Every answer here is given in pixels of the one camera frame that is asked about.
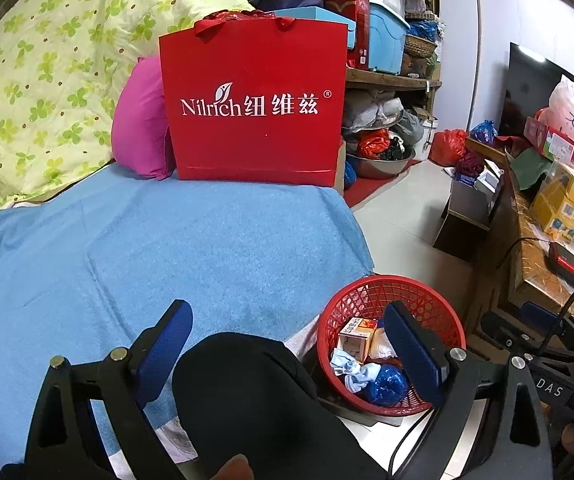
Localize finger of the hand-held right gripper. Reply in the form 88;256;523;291
481;311;574;361
519;301;574;346

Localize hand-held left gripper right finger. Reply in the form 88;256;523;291
383;300;555;480

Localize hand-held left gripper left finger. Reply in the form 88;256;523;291
24;299;195;480

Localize white plastic film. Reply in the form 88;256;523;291
368;326;398;361

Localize blue plastic bag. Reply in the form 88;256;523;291
469;120;498;145
364;364;410;407

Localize white tissue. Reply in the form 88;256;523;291
329;347;382;393

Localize red white gold carton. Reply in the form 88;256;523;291
338;317;378;363

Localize red plastic mesh basket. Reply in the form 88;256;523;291
316;274;468;417

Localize person's left hand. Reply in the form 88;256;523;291
217;454;254;480

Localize wooden side table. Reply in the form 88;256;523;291
467;137;574;341

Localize red black device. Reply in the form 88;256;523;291
548;242;574;281

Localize pale pink bed sheet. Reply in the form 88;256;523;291
107;317;318;466

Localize person's black trouser leg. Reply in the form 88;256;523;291
172;332;388;480

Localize blue blanket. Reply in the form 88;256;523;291
0;162;375;466

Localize small dark stool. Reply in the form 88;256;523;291
433;175;505;263

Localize yellow cardboard cartons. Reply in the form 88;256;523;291
529;160;574;248

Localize green cloth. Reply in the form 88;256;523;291
509;147;552;191

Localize red floor mat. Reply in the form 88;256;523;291
343;160;422;209

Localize pink white carton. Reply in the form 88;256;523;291
524;107;574;161

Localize metal basin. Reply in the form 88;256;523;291
347;145;418;180

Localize tied red plastic bag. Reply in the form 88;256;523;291
428;129;468;167

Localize tied blue plastic bag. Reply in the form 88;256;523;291
469;120;498;145

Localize black television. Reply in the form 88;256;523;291
498;42;568;138

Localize magenta pillow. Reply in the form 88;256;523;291
111;55;178;182

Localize red paper bag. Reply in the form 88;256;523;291
159;12;350;188

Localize grey cloth bundle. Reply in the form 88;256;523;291
344;92;425;146

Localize wooden shelf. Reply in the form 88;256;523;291
344;67;442;91

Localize woven basket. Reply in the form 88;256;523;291
404;34;440;58

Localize green clover print quilt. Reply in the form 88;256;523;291
0;0;258;221

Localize blue plastic storage bin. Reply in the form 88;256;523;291
367;2;410;76

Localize red gift box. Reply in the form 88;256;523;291
323;0;372;71

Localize light blue box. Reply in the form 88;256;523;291
272;6;358;51

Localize black cable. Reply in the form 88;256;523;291
537;267;574;358
387;407;438;480

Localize grey wall pipe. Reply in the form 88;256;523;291
469;0;485;126

